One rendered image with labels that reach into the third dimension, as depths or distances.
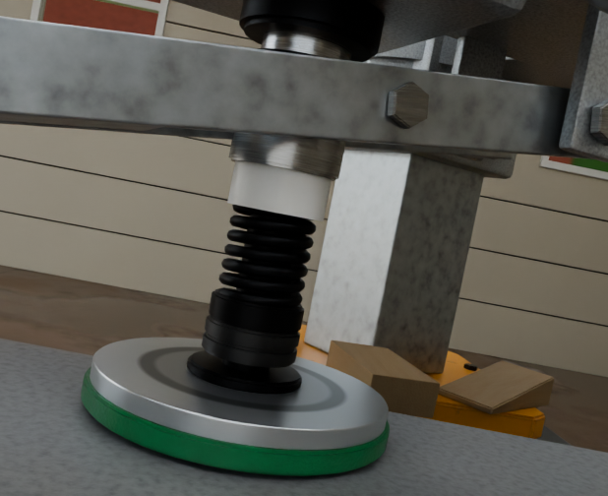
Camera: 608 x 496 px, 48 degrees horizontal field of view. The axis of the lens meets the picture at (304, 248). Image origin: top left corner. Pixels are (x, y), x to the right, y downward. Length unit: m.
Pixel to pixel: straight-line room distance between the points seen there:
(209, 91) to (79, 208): 6.25
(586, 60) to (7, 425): 0.45
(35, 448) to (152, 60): 0.22
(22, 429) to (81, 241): 6.23
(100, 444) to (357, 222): 0.85
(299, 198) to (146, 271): 6.10
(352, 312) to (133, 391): 0.80
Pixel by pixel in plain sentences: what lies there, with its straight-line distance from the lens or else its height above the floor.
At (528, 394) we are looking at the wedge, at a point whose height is 0.81.
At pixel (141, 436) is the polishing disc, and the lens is 0.42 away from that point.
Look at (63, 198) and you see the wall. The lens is 6.69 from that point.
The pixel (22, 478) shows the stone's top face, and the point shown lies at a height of 0.87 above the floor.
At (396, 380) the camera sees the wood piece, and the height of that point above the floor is 0.83.
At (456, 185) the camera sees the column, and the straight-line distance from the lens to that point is 1.22.
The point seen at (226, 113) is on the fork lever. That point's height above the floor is 1.07.
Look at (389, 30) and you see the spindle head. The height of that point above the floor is 1.17.
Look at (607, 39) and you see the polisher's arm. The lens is 0.54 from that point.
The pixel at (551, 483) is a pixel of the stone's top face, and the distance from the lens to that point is 0.54.
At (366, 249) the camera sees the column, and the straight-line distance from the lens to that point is 1.18.
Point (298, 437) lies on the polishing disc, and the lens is 0.41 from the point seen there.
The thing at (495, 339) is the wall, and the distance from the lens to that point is 6.89.
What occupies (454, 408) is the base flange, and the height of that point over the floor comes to 0.77.
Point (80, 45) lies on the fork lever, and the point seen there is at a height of 1.09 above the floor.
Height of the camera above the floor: 1.02
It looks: 3 degrees down
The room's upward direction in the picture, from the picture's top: 11 degrees clockwise
